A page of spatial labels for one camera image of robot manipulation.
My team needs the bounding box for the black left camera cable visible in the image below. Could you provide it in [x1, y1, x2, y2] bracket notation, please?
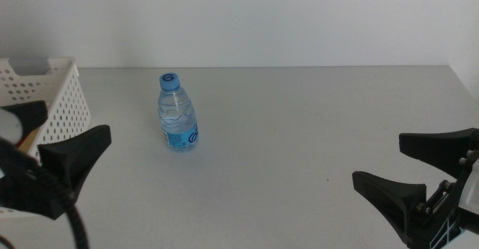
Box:
[0, 136, 91, 249]

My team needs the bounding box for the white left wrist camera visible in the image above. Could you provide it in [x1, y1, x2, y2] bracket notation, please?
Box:
[0, 106, 24, 146]

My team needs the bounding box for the clear water bottle blue cap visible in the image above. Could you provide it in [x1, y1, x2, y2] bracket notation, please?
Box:
[157, 72, 200, 152]

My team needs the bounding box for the white perforated plastic basket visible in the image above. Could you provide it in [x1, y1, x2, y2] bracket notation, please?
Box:
[0, 57, 92, 220]

